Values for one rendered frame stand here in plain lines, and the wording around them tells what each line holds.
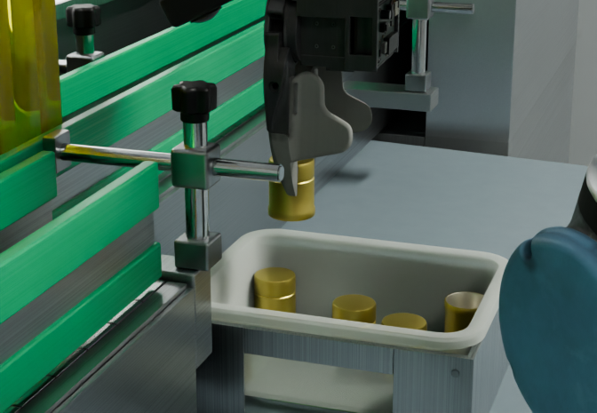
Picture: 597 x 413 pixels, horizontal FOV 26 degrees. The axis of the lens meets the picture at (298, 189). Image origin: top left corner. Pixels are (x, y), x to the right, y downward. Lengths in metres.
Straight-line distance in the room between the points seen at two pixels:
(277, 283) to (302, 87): 0.19
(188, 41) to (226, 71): 0.11
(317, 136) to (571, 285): 0.35
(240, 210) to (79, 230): 0.48
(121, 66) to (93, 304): 0.43
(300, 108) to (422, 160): 0.68
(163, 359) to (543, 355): 0.29
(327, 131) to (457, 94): 0.77
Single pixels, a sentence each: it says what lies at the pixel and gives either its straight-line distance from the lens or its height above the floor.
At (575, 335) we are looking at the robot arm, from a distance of 0.61.
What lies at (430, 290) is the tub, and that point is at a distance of 1.04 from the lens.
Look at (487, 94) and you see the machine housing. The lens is 1.67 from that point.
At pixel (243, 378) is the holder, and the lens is 0.94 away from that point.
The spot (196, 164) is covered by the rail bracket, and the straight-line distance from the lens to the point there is 0.84.
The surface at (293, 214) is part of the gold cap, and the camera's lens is 0.95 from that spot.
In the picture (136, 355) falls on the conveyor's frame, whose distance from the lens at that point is 0.79.
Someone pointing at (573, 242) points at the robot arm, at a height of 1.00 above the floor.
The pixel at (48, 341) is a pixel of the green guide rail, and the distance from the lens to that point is 0.73.
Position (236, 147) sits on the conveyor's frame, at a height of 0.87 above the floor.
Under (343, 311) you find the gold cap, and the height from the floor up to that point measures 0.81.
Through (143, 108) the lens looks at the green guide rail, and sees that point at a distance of 1.03.
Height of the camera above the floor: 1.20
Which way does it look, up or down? 18 degrees down
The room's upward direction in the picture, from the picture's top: straight up
